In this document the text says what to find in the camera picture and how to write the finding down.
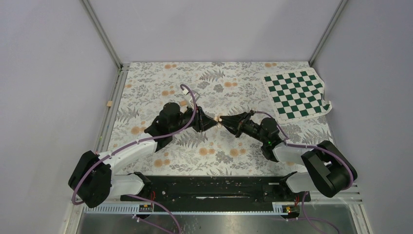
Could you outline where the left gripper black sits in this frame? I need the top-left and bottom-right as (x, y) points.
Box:
(170, 104), (218, 134)

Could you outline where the floral patterned table mat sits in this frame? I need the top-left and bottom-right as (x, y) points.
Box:
(106, 61), (344, 177)

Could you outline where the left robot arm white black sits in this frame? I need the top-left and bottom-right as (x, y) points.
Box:
(68, 102), (217, 208)

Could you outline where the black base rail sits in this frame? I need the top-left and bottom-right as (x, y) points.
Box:
(139, 175), (311, 212)

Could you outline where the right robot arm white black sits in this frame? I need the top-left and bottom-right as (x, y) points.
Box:
(218, 111), (357, 201)

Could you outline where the green white checkered mat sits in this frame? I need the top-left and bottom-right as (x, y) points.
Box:
(262, 68), (333, 123)

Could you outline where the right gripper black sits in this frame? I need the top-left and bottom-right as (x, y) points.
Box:
(219, 112), (268, 144)

